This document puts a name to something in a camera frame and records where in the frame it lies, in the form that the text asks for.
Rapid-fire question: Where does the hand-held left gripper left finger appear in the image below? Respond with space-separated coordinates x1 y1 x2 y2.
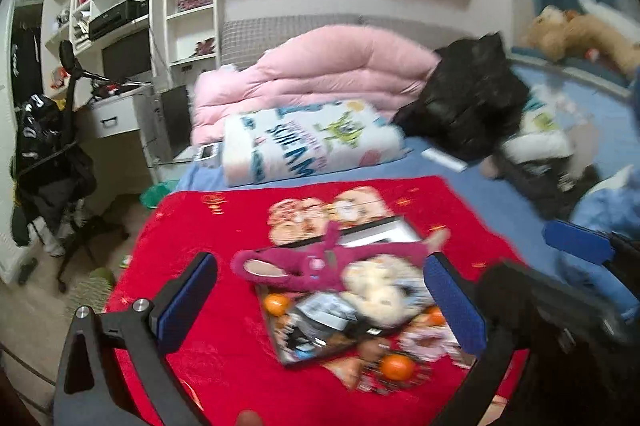
55 251 221 426

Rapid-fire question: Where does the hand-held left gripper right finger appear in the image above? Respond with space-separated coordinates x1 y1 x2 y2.
424 250 521 426

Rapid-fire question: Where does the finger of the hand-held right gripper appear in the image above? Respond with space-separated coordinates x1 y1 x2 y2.
542 219 640 268
476 261 534 328

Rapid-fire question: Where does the cream plush toy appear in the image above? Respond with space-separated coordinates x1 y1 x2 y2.
345 256 427 325

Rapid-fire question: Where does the magenta plush rabbit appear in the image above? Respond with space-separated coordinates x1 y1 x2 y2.
230 221 452 293

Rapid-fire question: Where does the light blue garment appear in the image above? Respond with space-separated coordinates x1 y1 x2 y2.
555 165 640 308

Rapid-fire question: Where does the pink ruffled cloth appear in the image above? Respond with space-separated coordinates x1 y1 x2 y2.
400 325 477 368

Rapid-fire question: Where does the red blanket with bears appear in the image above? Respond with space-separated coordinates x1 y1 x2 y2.
104 175 532 426

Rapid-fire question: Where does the dark grey garment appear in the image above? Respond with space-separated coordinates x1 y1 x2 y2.
482 151 602 220

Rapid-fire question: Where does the bed with blue sheet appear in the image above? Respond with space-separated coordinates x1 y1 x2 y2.
175 131 577 288

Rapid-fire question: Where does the green basin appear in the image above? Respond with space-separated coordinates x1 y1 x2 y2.
139 183 174 210

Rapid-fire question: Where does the white cartoon pillow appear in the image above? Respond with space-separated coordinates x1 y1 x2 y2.
500 89 577 163

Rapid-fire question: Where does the dark glossy packet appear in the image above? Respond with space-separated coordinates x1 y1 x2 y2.
291 293 359 338

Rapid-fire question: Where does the blue padded bed board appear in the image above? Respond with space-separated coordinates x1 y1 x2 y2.
509 49 640 178

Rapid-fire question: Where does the white stick remote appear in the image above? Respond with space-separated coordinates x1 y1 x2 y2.
420 148 469 173

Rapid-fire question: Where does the small white box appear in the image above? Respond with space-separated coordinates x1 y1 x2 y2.
192 143 224 170

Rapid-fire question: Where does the black puffer jacket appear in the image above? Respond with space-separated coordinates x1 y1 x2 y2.
392 31 532 163

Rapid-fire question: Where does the black computer tower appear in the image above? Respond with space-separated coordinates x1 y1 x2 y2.
160 84 194 160

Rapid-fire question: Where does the black office chair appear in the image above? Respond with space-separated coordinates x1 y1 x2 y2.
10 39 132 295

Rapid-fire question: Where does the monster print pillow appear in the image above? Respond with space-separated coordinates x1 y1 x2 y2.
222 100 412 188

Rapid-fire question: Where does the white desk with drawer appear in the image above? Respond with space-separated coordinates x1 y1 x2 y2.
80 83 167 168

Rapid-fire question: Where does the brown teddy bear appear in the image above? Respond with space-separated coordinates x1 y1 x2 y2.
520 4 640 76

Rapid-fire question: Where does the black monitor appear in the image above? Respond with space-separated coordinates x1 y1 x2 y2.
101 29 153 83

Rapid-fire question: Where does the grey checked headboard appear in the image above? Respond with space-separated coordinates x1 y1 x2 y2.
220 14 372 68

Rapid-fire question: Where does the pink duvet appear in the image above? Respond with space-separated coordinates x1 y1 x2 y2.
192 24 442 145

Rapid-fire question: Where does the black printer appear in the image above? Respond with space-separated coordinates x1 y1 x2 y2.
87 0 151 42

